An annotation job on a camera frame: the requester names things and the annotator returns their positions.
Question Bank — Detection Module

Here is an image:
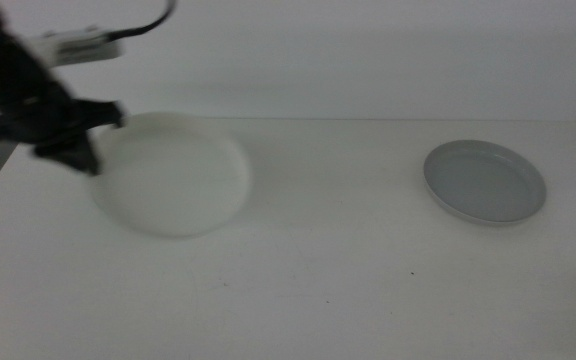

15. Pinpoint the white shallow bowl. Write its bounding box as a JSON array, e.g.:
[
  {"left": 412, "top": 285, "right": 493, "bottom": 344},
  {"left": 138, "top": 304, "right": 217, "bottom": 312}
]
[{"left": 90, "top": 111, "right": 251, "bottom": 239}]

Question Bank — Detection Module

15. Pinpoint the black camera cable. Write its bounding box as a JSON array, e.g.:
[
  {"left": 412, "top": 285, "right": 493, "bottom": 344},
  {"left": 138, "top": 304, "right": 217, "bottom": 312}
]
[{"left": 107, "top": 0, "right": 178, "bottom": 42}]

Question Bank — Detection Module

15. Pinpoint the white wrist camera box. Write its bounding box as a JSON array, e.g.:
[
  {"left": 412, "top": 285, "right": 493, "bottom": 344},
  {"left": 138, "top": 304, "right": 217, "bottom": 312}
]
[{"left": 27, "top": 27, "right": 124, "bottom": 68}]

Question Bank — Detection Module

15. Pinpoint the grey shallow bowl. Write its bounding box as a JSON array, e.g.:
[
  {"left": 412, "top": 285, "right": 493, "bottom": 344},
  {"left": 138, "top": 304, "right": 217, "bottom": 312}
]
[{"left": 422, "top": 139, "right": 548, "bottom": 226}]

